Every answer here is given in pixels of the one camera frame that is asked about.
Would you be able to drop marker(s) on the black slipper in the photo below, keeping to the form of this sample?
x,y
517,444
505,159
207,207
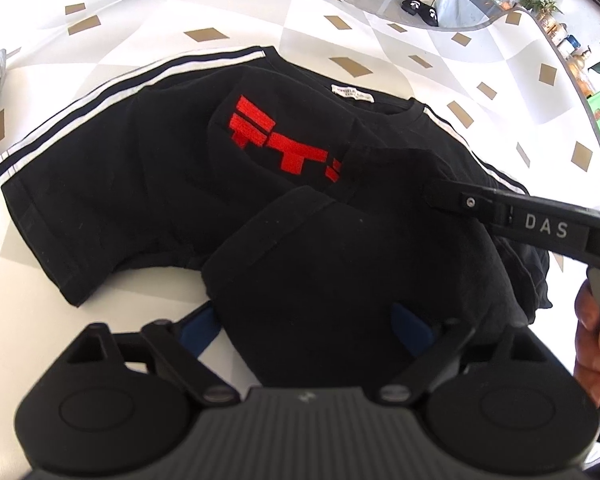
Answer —
x,y
410,6
430,16

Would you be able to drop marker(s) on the checkered table cover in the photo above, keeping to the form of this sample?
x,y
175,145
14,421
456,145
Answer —
x,y
130,10

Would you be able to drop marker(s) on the person's right hand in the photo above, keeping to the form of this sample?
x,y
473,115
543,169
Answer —
x,y
587,345

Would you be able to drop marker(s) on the blue lidded jar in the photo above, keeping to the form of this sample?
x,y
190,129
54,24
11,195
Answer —
x,y
572,44

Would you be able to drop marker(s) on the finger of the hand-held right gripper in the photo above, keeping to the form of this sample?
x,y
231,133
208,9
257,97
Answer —
x,y
472,202

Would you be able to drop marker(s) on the black t-shirt red lettering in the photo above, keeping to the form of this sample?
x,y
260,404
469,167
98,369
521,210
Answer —
x,y
155,185

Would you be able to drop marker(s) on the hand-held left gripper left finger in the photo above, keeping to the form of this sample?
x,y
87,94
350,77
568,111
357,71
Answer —
x,y
200,327

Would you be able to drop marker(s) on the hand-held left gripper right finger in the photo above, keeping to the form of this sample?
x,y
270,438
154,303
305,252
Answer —
x,y
410,330

